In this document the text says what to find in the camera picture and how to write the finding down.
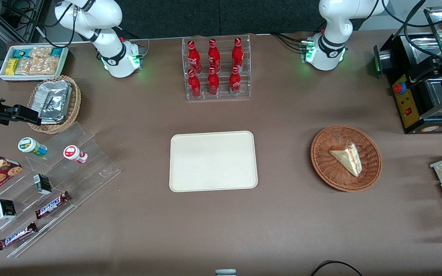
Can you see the triangle sandwich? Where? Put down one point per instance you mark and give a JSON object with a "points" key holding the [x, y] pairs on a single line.
{"points": [[347, 156]]}

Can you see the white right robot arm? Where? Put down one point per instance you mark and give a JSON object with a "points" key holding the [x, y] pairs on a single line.
{"points": [[106, 46]]}

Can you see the light wicker basket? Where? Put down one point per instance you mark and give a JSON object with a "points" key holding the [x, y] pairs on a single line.
{"points": [[73, 103]]}

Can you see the brown wicker basket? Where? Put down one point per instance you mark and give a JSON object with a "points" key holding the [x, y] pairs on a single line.
{"points": [[332, 172]]}

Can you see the cream plastic tray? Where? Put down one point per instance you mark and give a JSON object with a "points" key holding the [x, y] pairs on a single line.
{"points": [[213, 161]]}

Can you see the green lidded white cup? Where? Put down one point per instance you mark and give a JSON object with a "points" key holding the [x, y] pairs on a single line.
{"points": [[31, 146]]}

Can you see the black glass display warmer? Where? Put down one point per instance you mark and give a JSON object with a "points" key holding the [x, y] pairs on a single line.
{"points": [[407, 107]]}

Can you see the white rectangular snack bin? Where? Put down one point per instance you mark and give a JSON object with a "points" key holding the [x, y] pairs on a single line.
{"points": [[4, 74]]}

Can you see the silver foil packs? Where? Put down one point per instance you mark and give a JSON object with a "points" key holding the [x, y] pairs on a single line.
{"points": [[54, 101]]}

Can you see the yellow snack pack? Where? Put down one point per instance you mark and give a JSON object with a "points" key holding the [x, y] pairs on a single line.
{"points": [[11, 66]]}

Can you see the clear rice cracker pack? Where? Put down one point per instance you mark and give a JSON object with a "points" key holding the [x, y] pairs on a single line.
{"points": [[26, 66], [40, 52], [48, 66]]}

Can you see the red lidded white cup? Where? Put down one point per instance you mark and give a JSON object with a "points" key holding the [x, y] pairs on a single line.
{"points": [[74, 153]]}

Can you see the small black carton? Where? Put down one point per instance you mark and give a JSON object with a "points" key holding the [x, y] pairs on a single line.
{"points": [[5, 209], [43, 184]]}

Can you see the teal snack pack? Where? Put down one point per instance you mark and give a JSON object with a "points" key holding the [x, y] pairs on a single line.
{"points": [[57, 52]]}

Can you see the clear acrylic stepped stand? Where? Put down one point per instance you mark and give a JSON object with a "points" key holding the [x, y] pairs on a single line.
{"points": [[90, 168]]}

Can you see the brown snickers bar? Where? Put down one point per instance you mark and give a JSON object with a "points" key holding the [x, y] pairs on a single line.
{"points": [[17, 235], [52, 205]]}

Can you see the black equipment shelf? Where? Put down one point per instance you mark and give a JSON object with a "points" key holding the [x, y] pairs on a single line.
{"points": [[21, 19]]}

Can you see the red cola bottle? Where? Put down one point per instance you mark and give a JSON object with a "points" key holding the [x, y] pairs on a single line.
{"points": [[213, 84], [194, 86], [194, 57], [213, 55], [238, 55], [235, 83]]}

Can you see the clear acrylic bottle rack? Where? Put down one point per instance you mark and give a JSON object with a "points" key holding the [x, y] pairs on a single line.
{"points": [[225, 94]]}

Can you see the grey white small device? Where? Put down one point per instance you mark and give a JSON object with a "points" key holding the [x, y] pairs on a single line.
{"points": [[225, 272]]}

